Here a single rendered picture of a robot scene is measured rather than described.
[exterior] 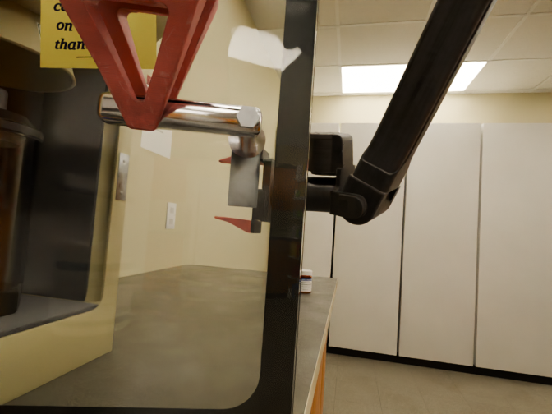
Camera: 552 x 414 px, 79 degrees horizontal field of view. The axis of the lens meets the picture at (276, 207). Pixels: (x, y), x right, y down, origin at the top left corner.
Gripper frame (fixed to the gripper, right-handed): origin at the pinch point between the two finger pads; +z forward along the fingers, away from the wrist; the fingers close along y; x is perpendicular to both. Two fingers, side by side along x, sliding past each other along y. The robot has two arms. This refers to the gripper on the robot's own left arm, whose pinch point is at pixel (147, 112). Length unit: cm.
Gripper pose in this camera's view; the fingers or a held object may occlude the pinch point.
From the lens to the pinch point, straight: 21.1
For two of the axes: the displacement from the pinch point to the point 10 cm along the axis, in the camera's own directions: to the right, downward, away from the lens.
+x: 9.9, 0.8, 1.0
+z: -1.1, 9.2, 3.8
